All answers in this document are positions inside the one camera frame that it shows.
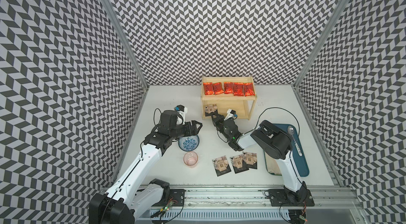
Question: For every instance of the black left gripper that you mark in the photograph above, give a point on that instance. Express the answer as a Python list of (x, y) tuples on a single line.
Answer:
[(188, 129)]

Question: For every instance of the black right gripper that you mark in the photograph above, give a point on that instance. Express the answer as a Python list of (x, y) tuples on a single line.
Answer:
[(215, 120)]

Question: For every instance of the black tea bag house print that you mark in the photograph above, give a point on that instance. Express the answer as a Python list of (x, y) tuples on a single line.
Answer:
[(251, 160), (238, 163), (210, 110), (221, 165)]

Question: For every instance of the red tea bag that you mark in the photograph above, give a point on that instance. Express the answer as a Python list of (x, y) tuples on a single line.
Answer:
[(238, 89), (249, 89), (228, 87), (208, 88), (218, 88)]

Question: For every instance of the light wooden two-tier shelf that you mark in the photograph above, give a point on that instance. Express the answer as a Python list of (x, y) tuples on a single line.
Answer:
[(243, 105)]

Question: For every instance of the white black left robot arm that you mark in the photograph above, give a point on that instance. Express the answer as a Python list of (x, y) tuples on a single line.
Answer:
[(123, 203)]

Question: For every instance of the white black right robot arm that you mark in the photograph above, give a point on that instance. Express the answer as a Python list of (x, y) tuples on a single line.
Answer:
[(275, 142)]

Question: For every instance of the blue patterned ceramic bowl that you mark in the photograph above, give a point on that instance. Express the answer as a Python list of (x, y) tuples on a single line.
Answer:
[(189, 143)]

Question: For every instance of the pink translucent cup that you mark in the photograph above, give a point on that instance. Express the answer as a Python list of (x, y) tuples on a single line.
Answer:
[(190, 159)]

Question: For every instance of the teal tray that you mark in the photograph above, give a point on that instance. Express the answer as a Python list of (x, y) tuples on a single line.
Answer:
[(300, 161)]

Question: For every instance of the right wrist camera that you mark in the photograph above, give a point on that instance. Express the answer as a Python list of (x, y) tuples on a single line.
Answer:
[(231, 114)]

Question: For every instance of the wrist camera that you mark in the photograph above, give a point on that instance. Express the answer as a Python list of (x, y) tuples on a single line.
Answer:
[(181, 110), (231, 114)]

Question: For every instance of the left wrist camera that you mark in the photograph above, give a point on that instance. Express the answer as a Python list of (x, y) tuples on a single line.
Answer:
[(181, 110)]

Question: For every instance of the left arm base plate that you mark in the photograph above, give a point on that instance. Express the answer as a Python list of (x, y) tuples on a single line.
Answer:
[(177, 196)]

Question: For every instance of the pink handled metal spoon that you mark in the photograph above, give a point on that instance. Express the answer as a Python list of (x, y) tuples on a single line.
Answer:
[(291, 131)]

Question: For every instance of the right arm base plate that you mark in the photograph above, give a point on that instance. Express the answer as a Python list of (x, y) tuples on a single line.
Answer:
[(276, 198)]

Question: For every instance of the aluminium mounting rail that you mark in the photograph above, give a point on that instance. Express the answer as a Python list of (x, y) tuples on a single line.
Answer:
[(237, 204)]

